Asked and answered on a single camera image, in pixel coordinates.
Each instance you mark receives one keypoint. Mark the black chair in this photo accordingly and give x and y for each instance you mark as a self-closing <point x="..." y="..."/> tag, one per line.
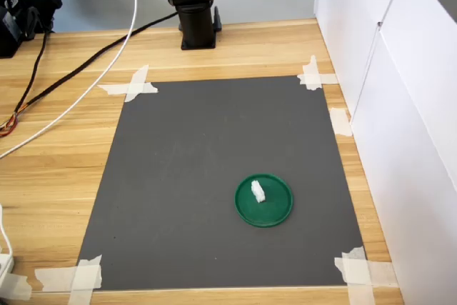
<point x="21" y="1"/>

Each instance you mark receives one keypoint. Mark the small white bracket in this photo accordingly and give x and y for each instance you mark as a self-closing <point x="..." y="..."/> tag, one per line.
<point x="5" y="267"/>

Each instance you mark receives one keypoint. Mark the small white plastic terminal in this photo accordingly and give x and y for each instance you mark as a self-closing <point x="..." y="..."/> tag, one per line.
<point x="258" y="192"/>

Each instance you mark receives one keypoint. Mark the dark grey mat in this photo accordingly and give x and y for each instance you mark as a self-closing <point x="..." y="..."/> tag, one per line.
<point x="196" y="140"/>

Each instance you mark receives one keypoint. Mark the round green lid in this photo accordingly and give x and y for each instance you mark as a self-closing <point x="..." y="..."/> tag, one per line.
<point x="275" y="210"/>

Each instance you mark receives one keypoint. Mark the white tape strip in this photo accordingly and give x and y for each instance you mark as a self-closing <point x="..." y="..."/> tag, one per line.
<point x="16" y="287"/>
<point x="311" y="69"/>
<point x="326" y="78"/>
<point x="81" y="296"/>
<point x="137" y="80"/>
<point x="360" y="290"/>
<point x="340" y="121"/>
<point x="382" y="273"/>
<point x="114" y="88"/>
<point x="53" y="278"/>

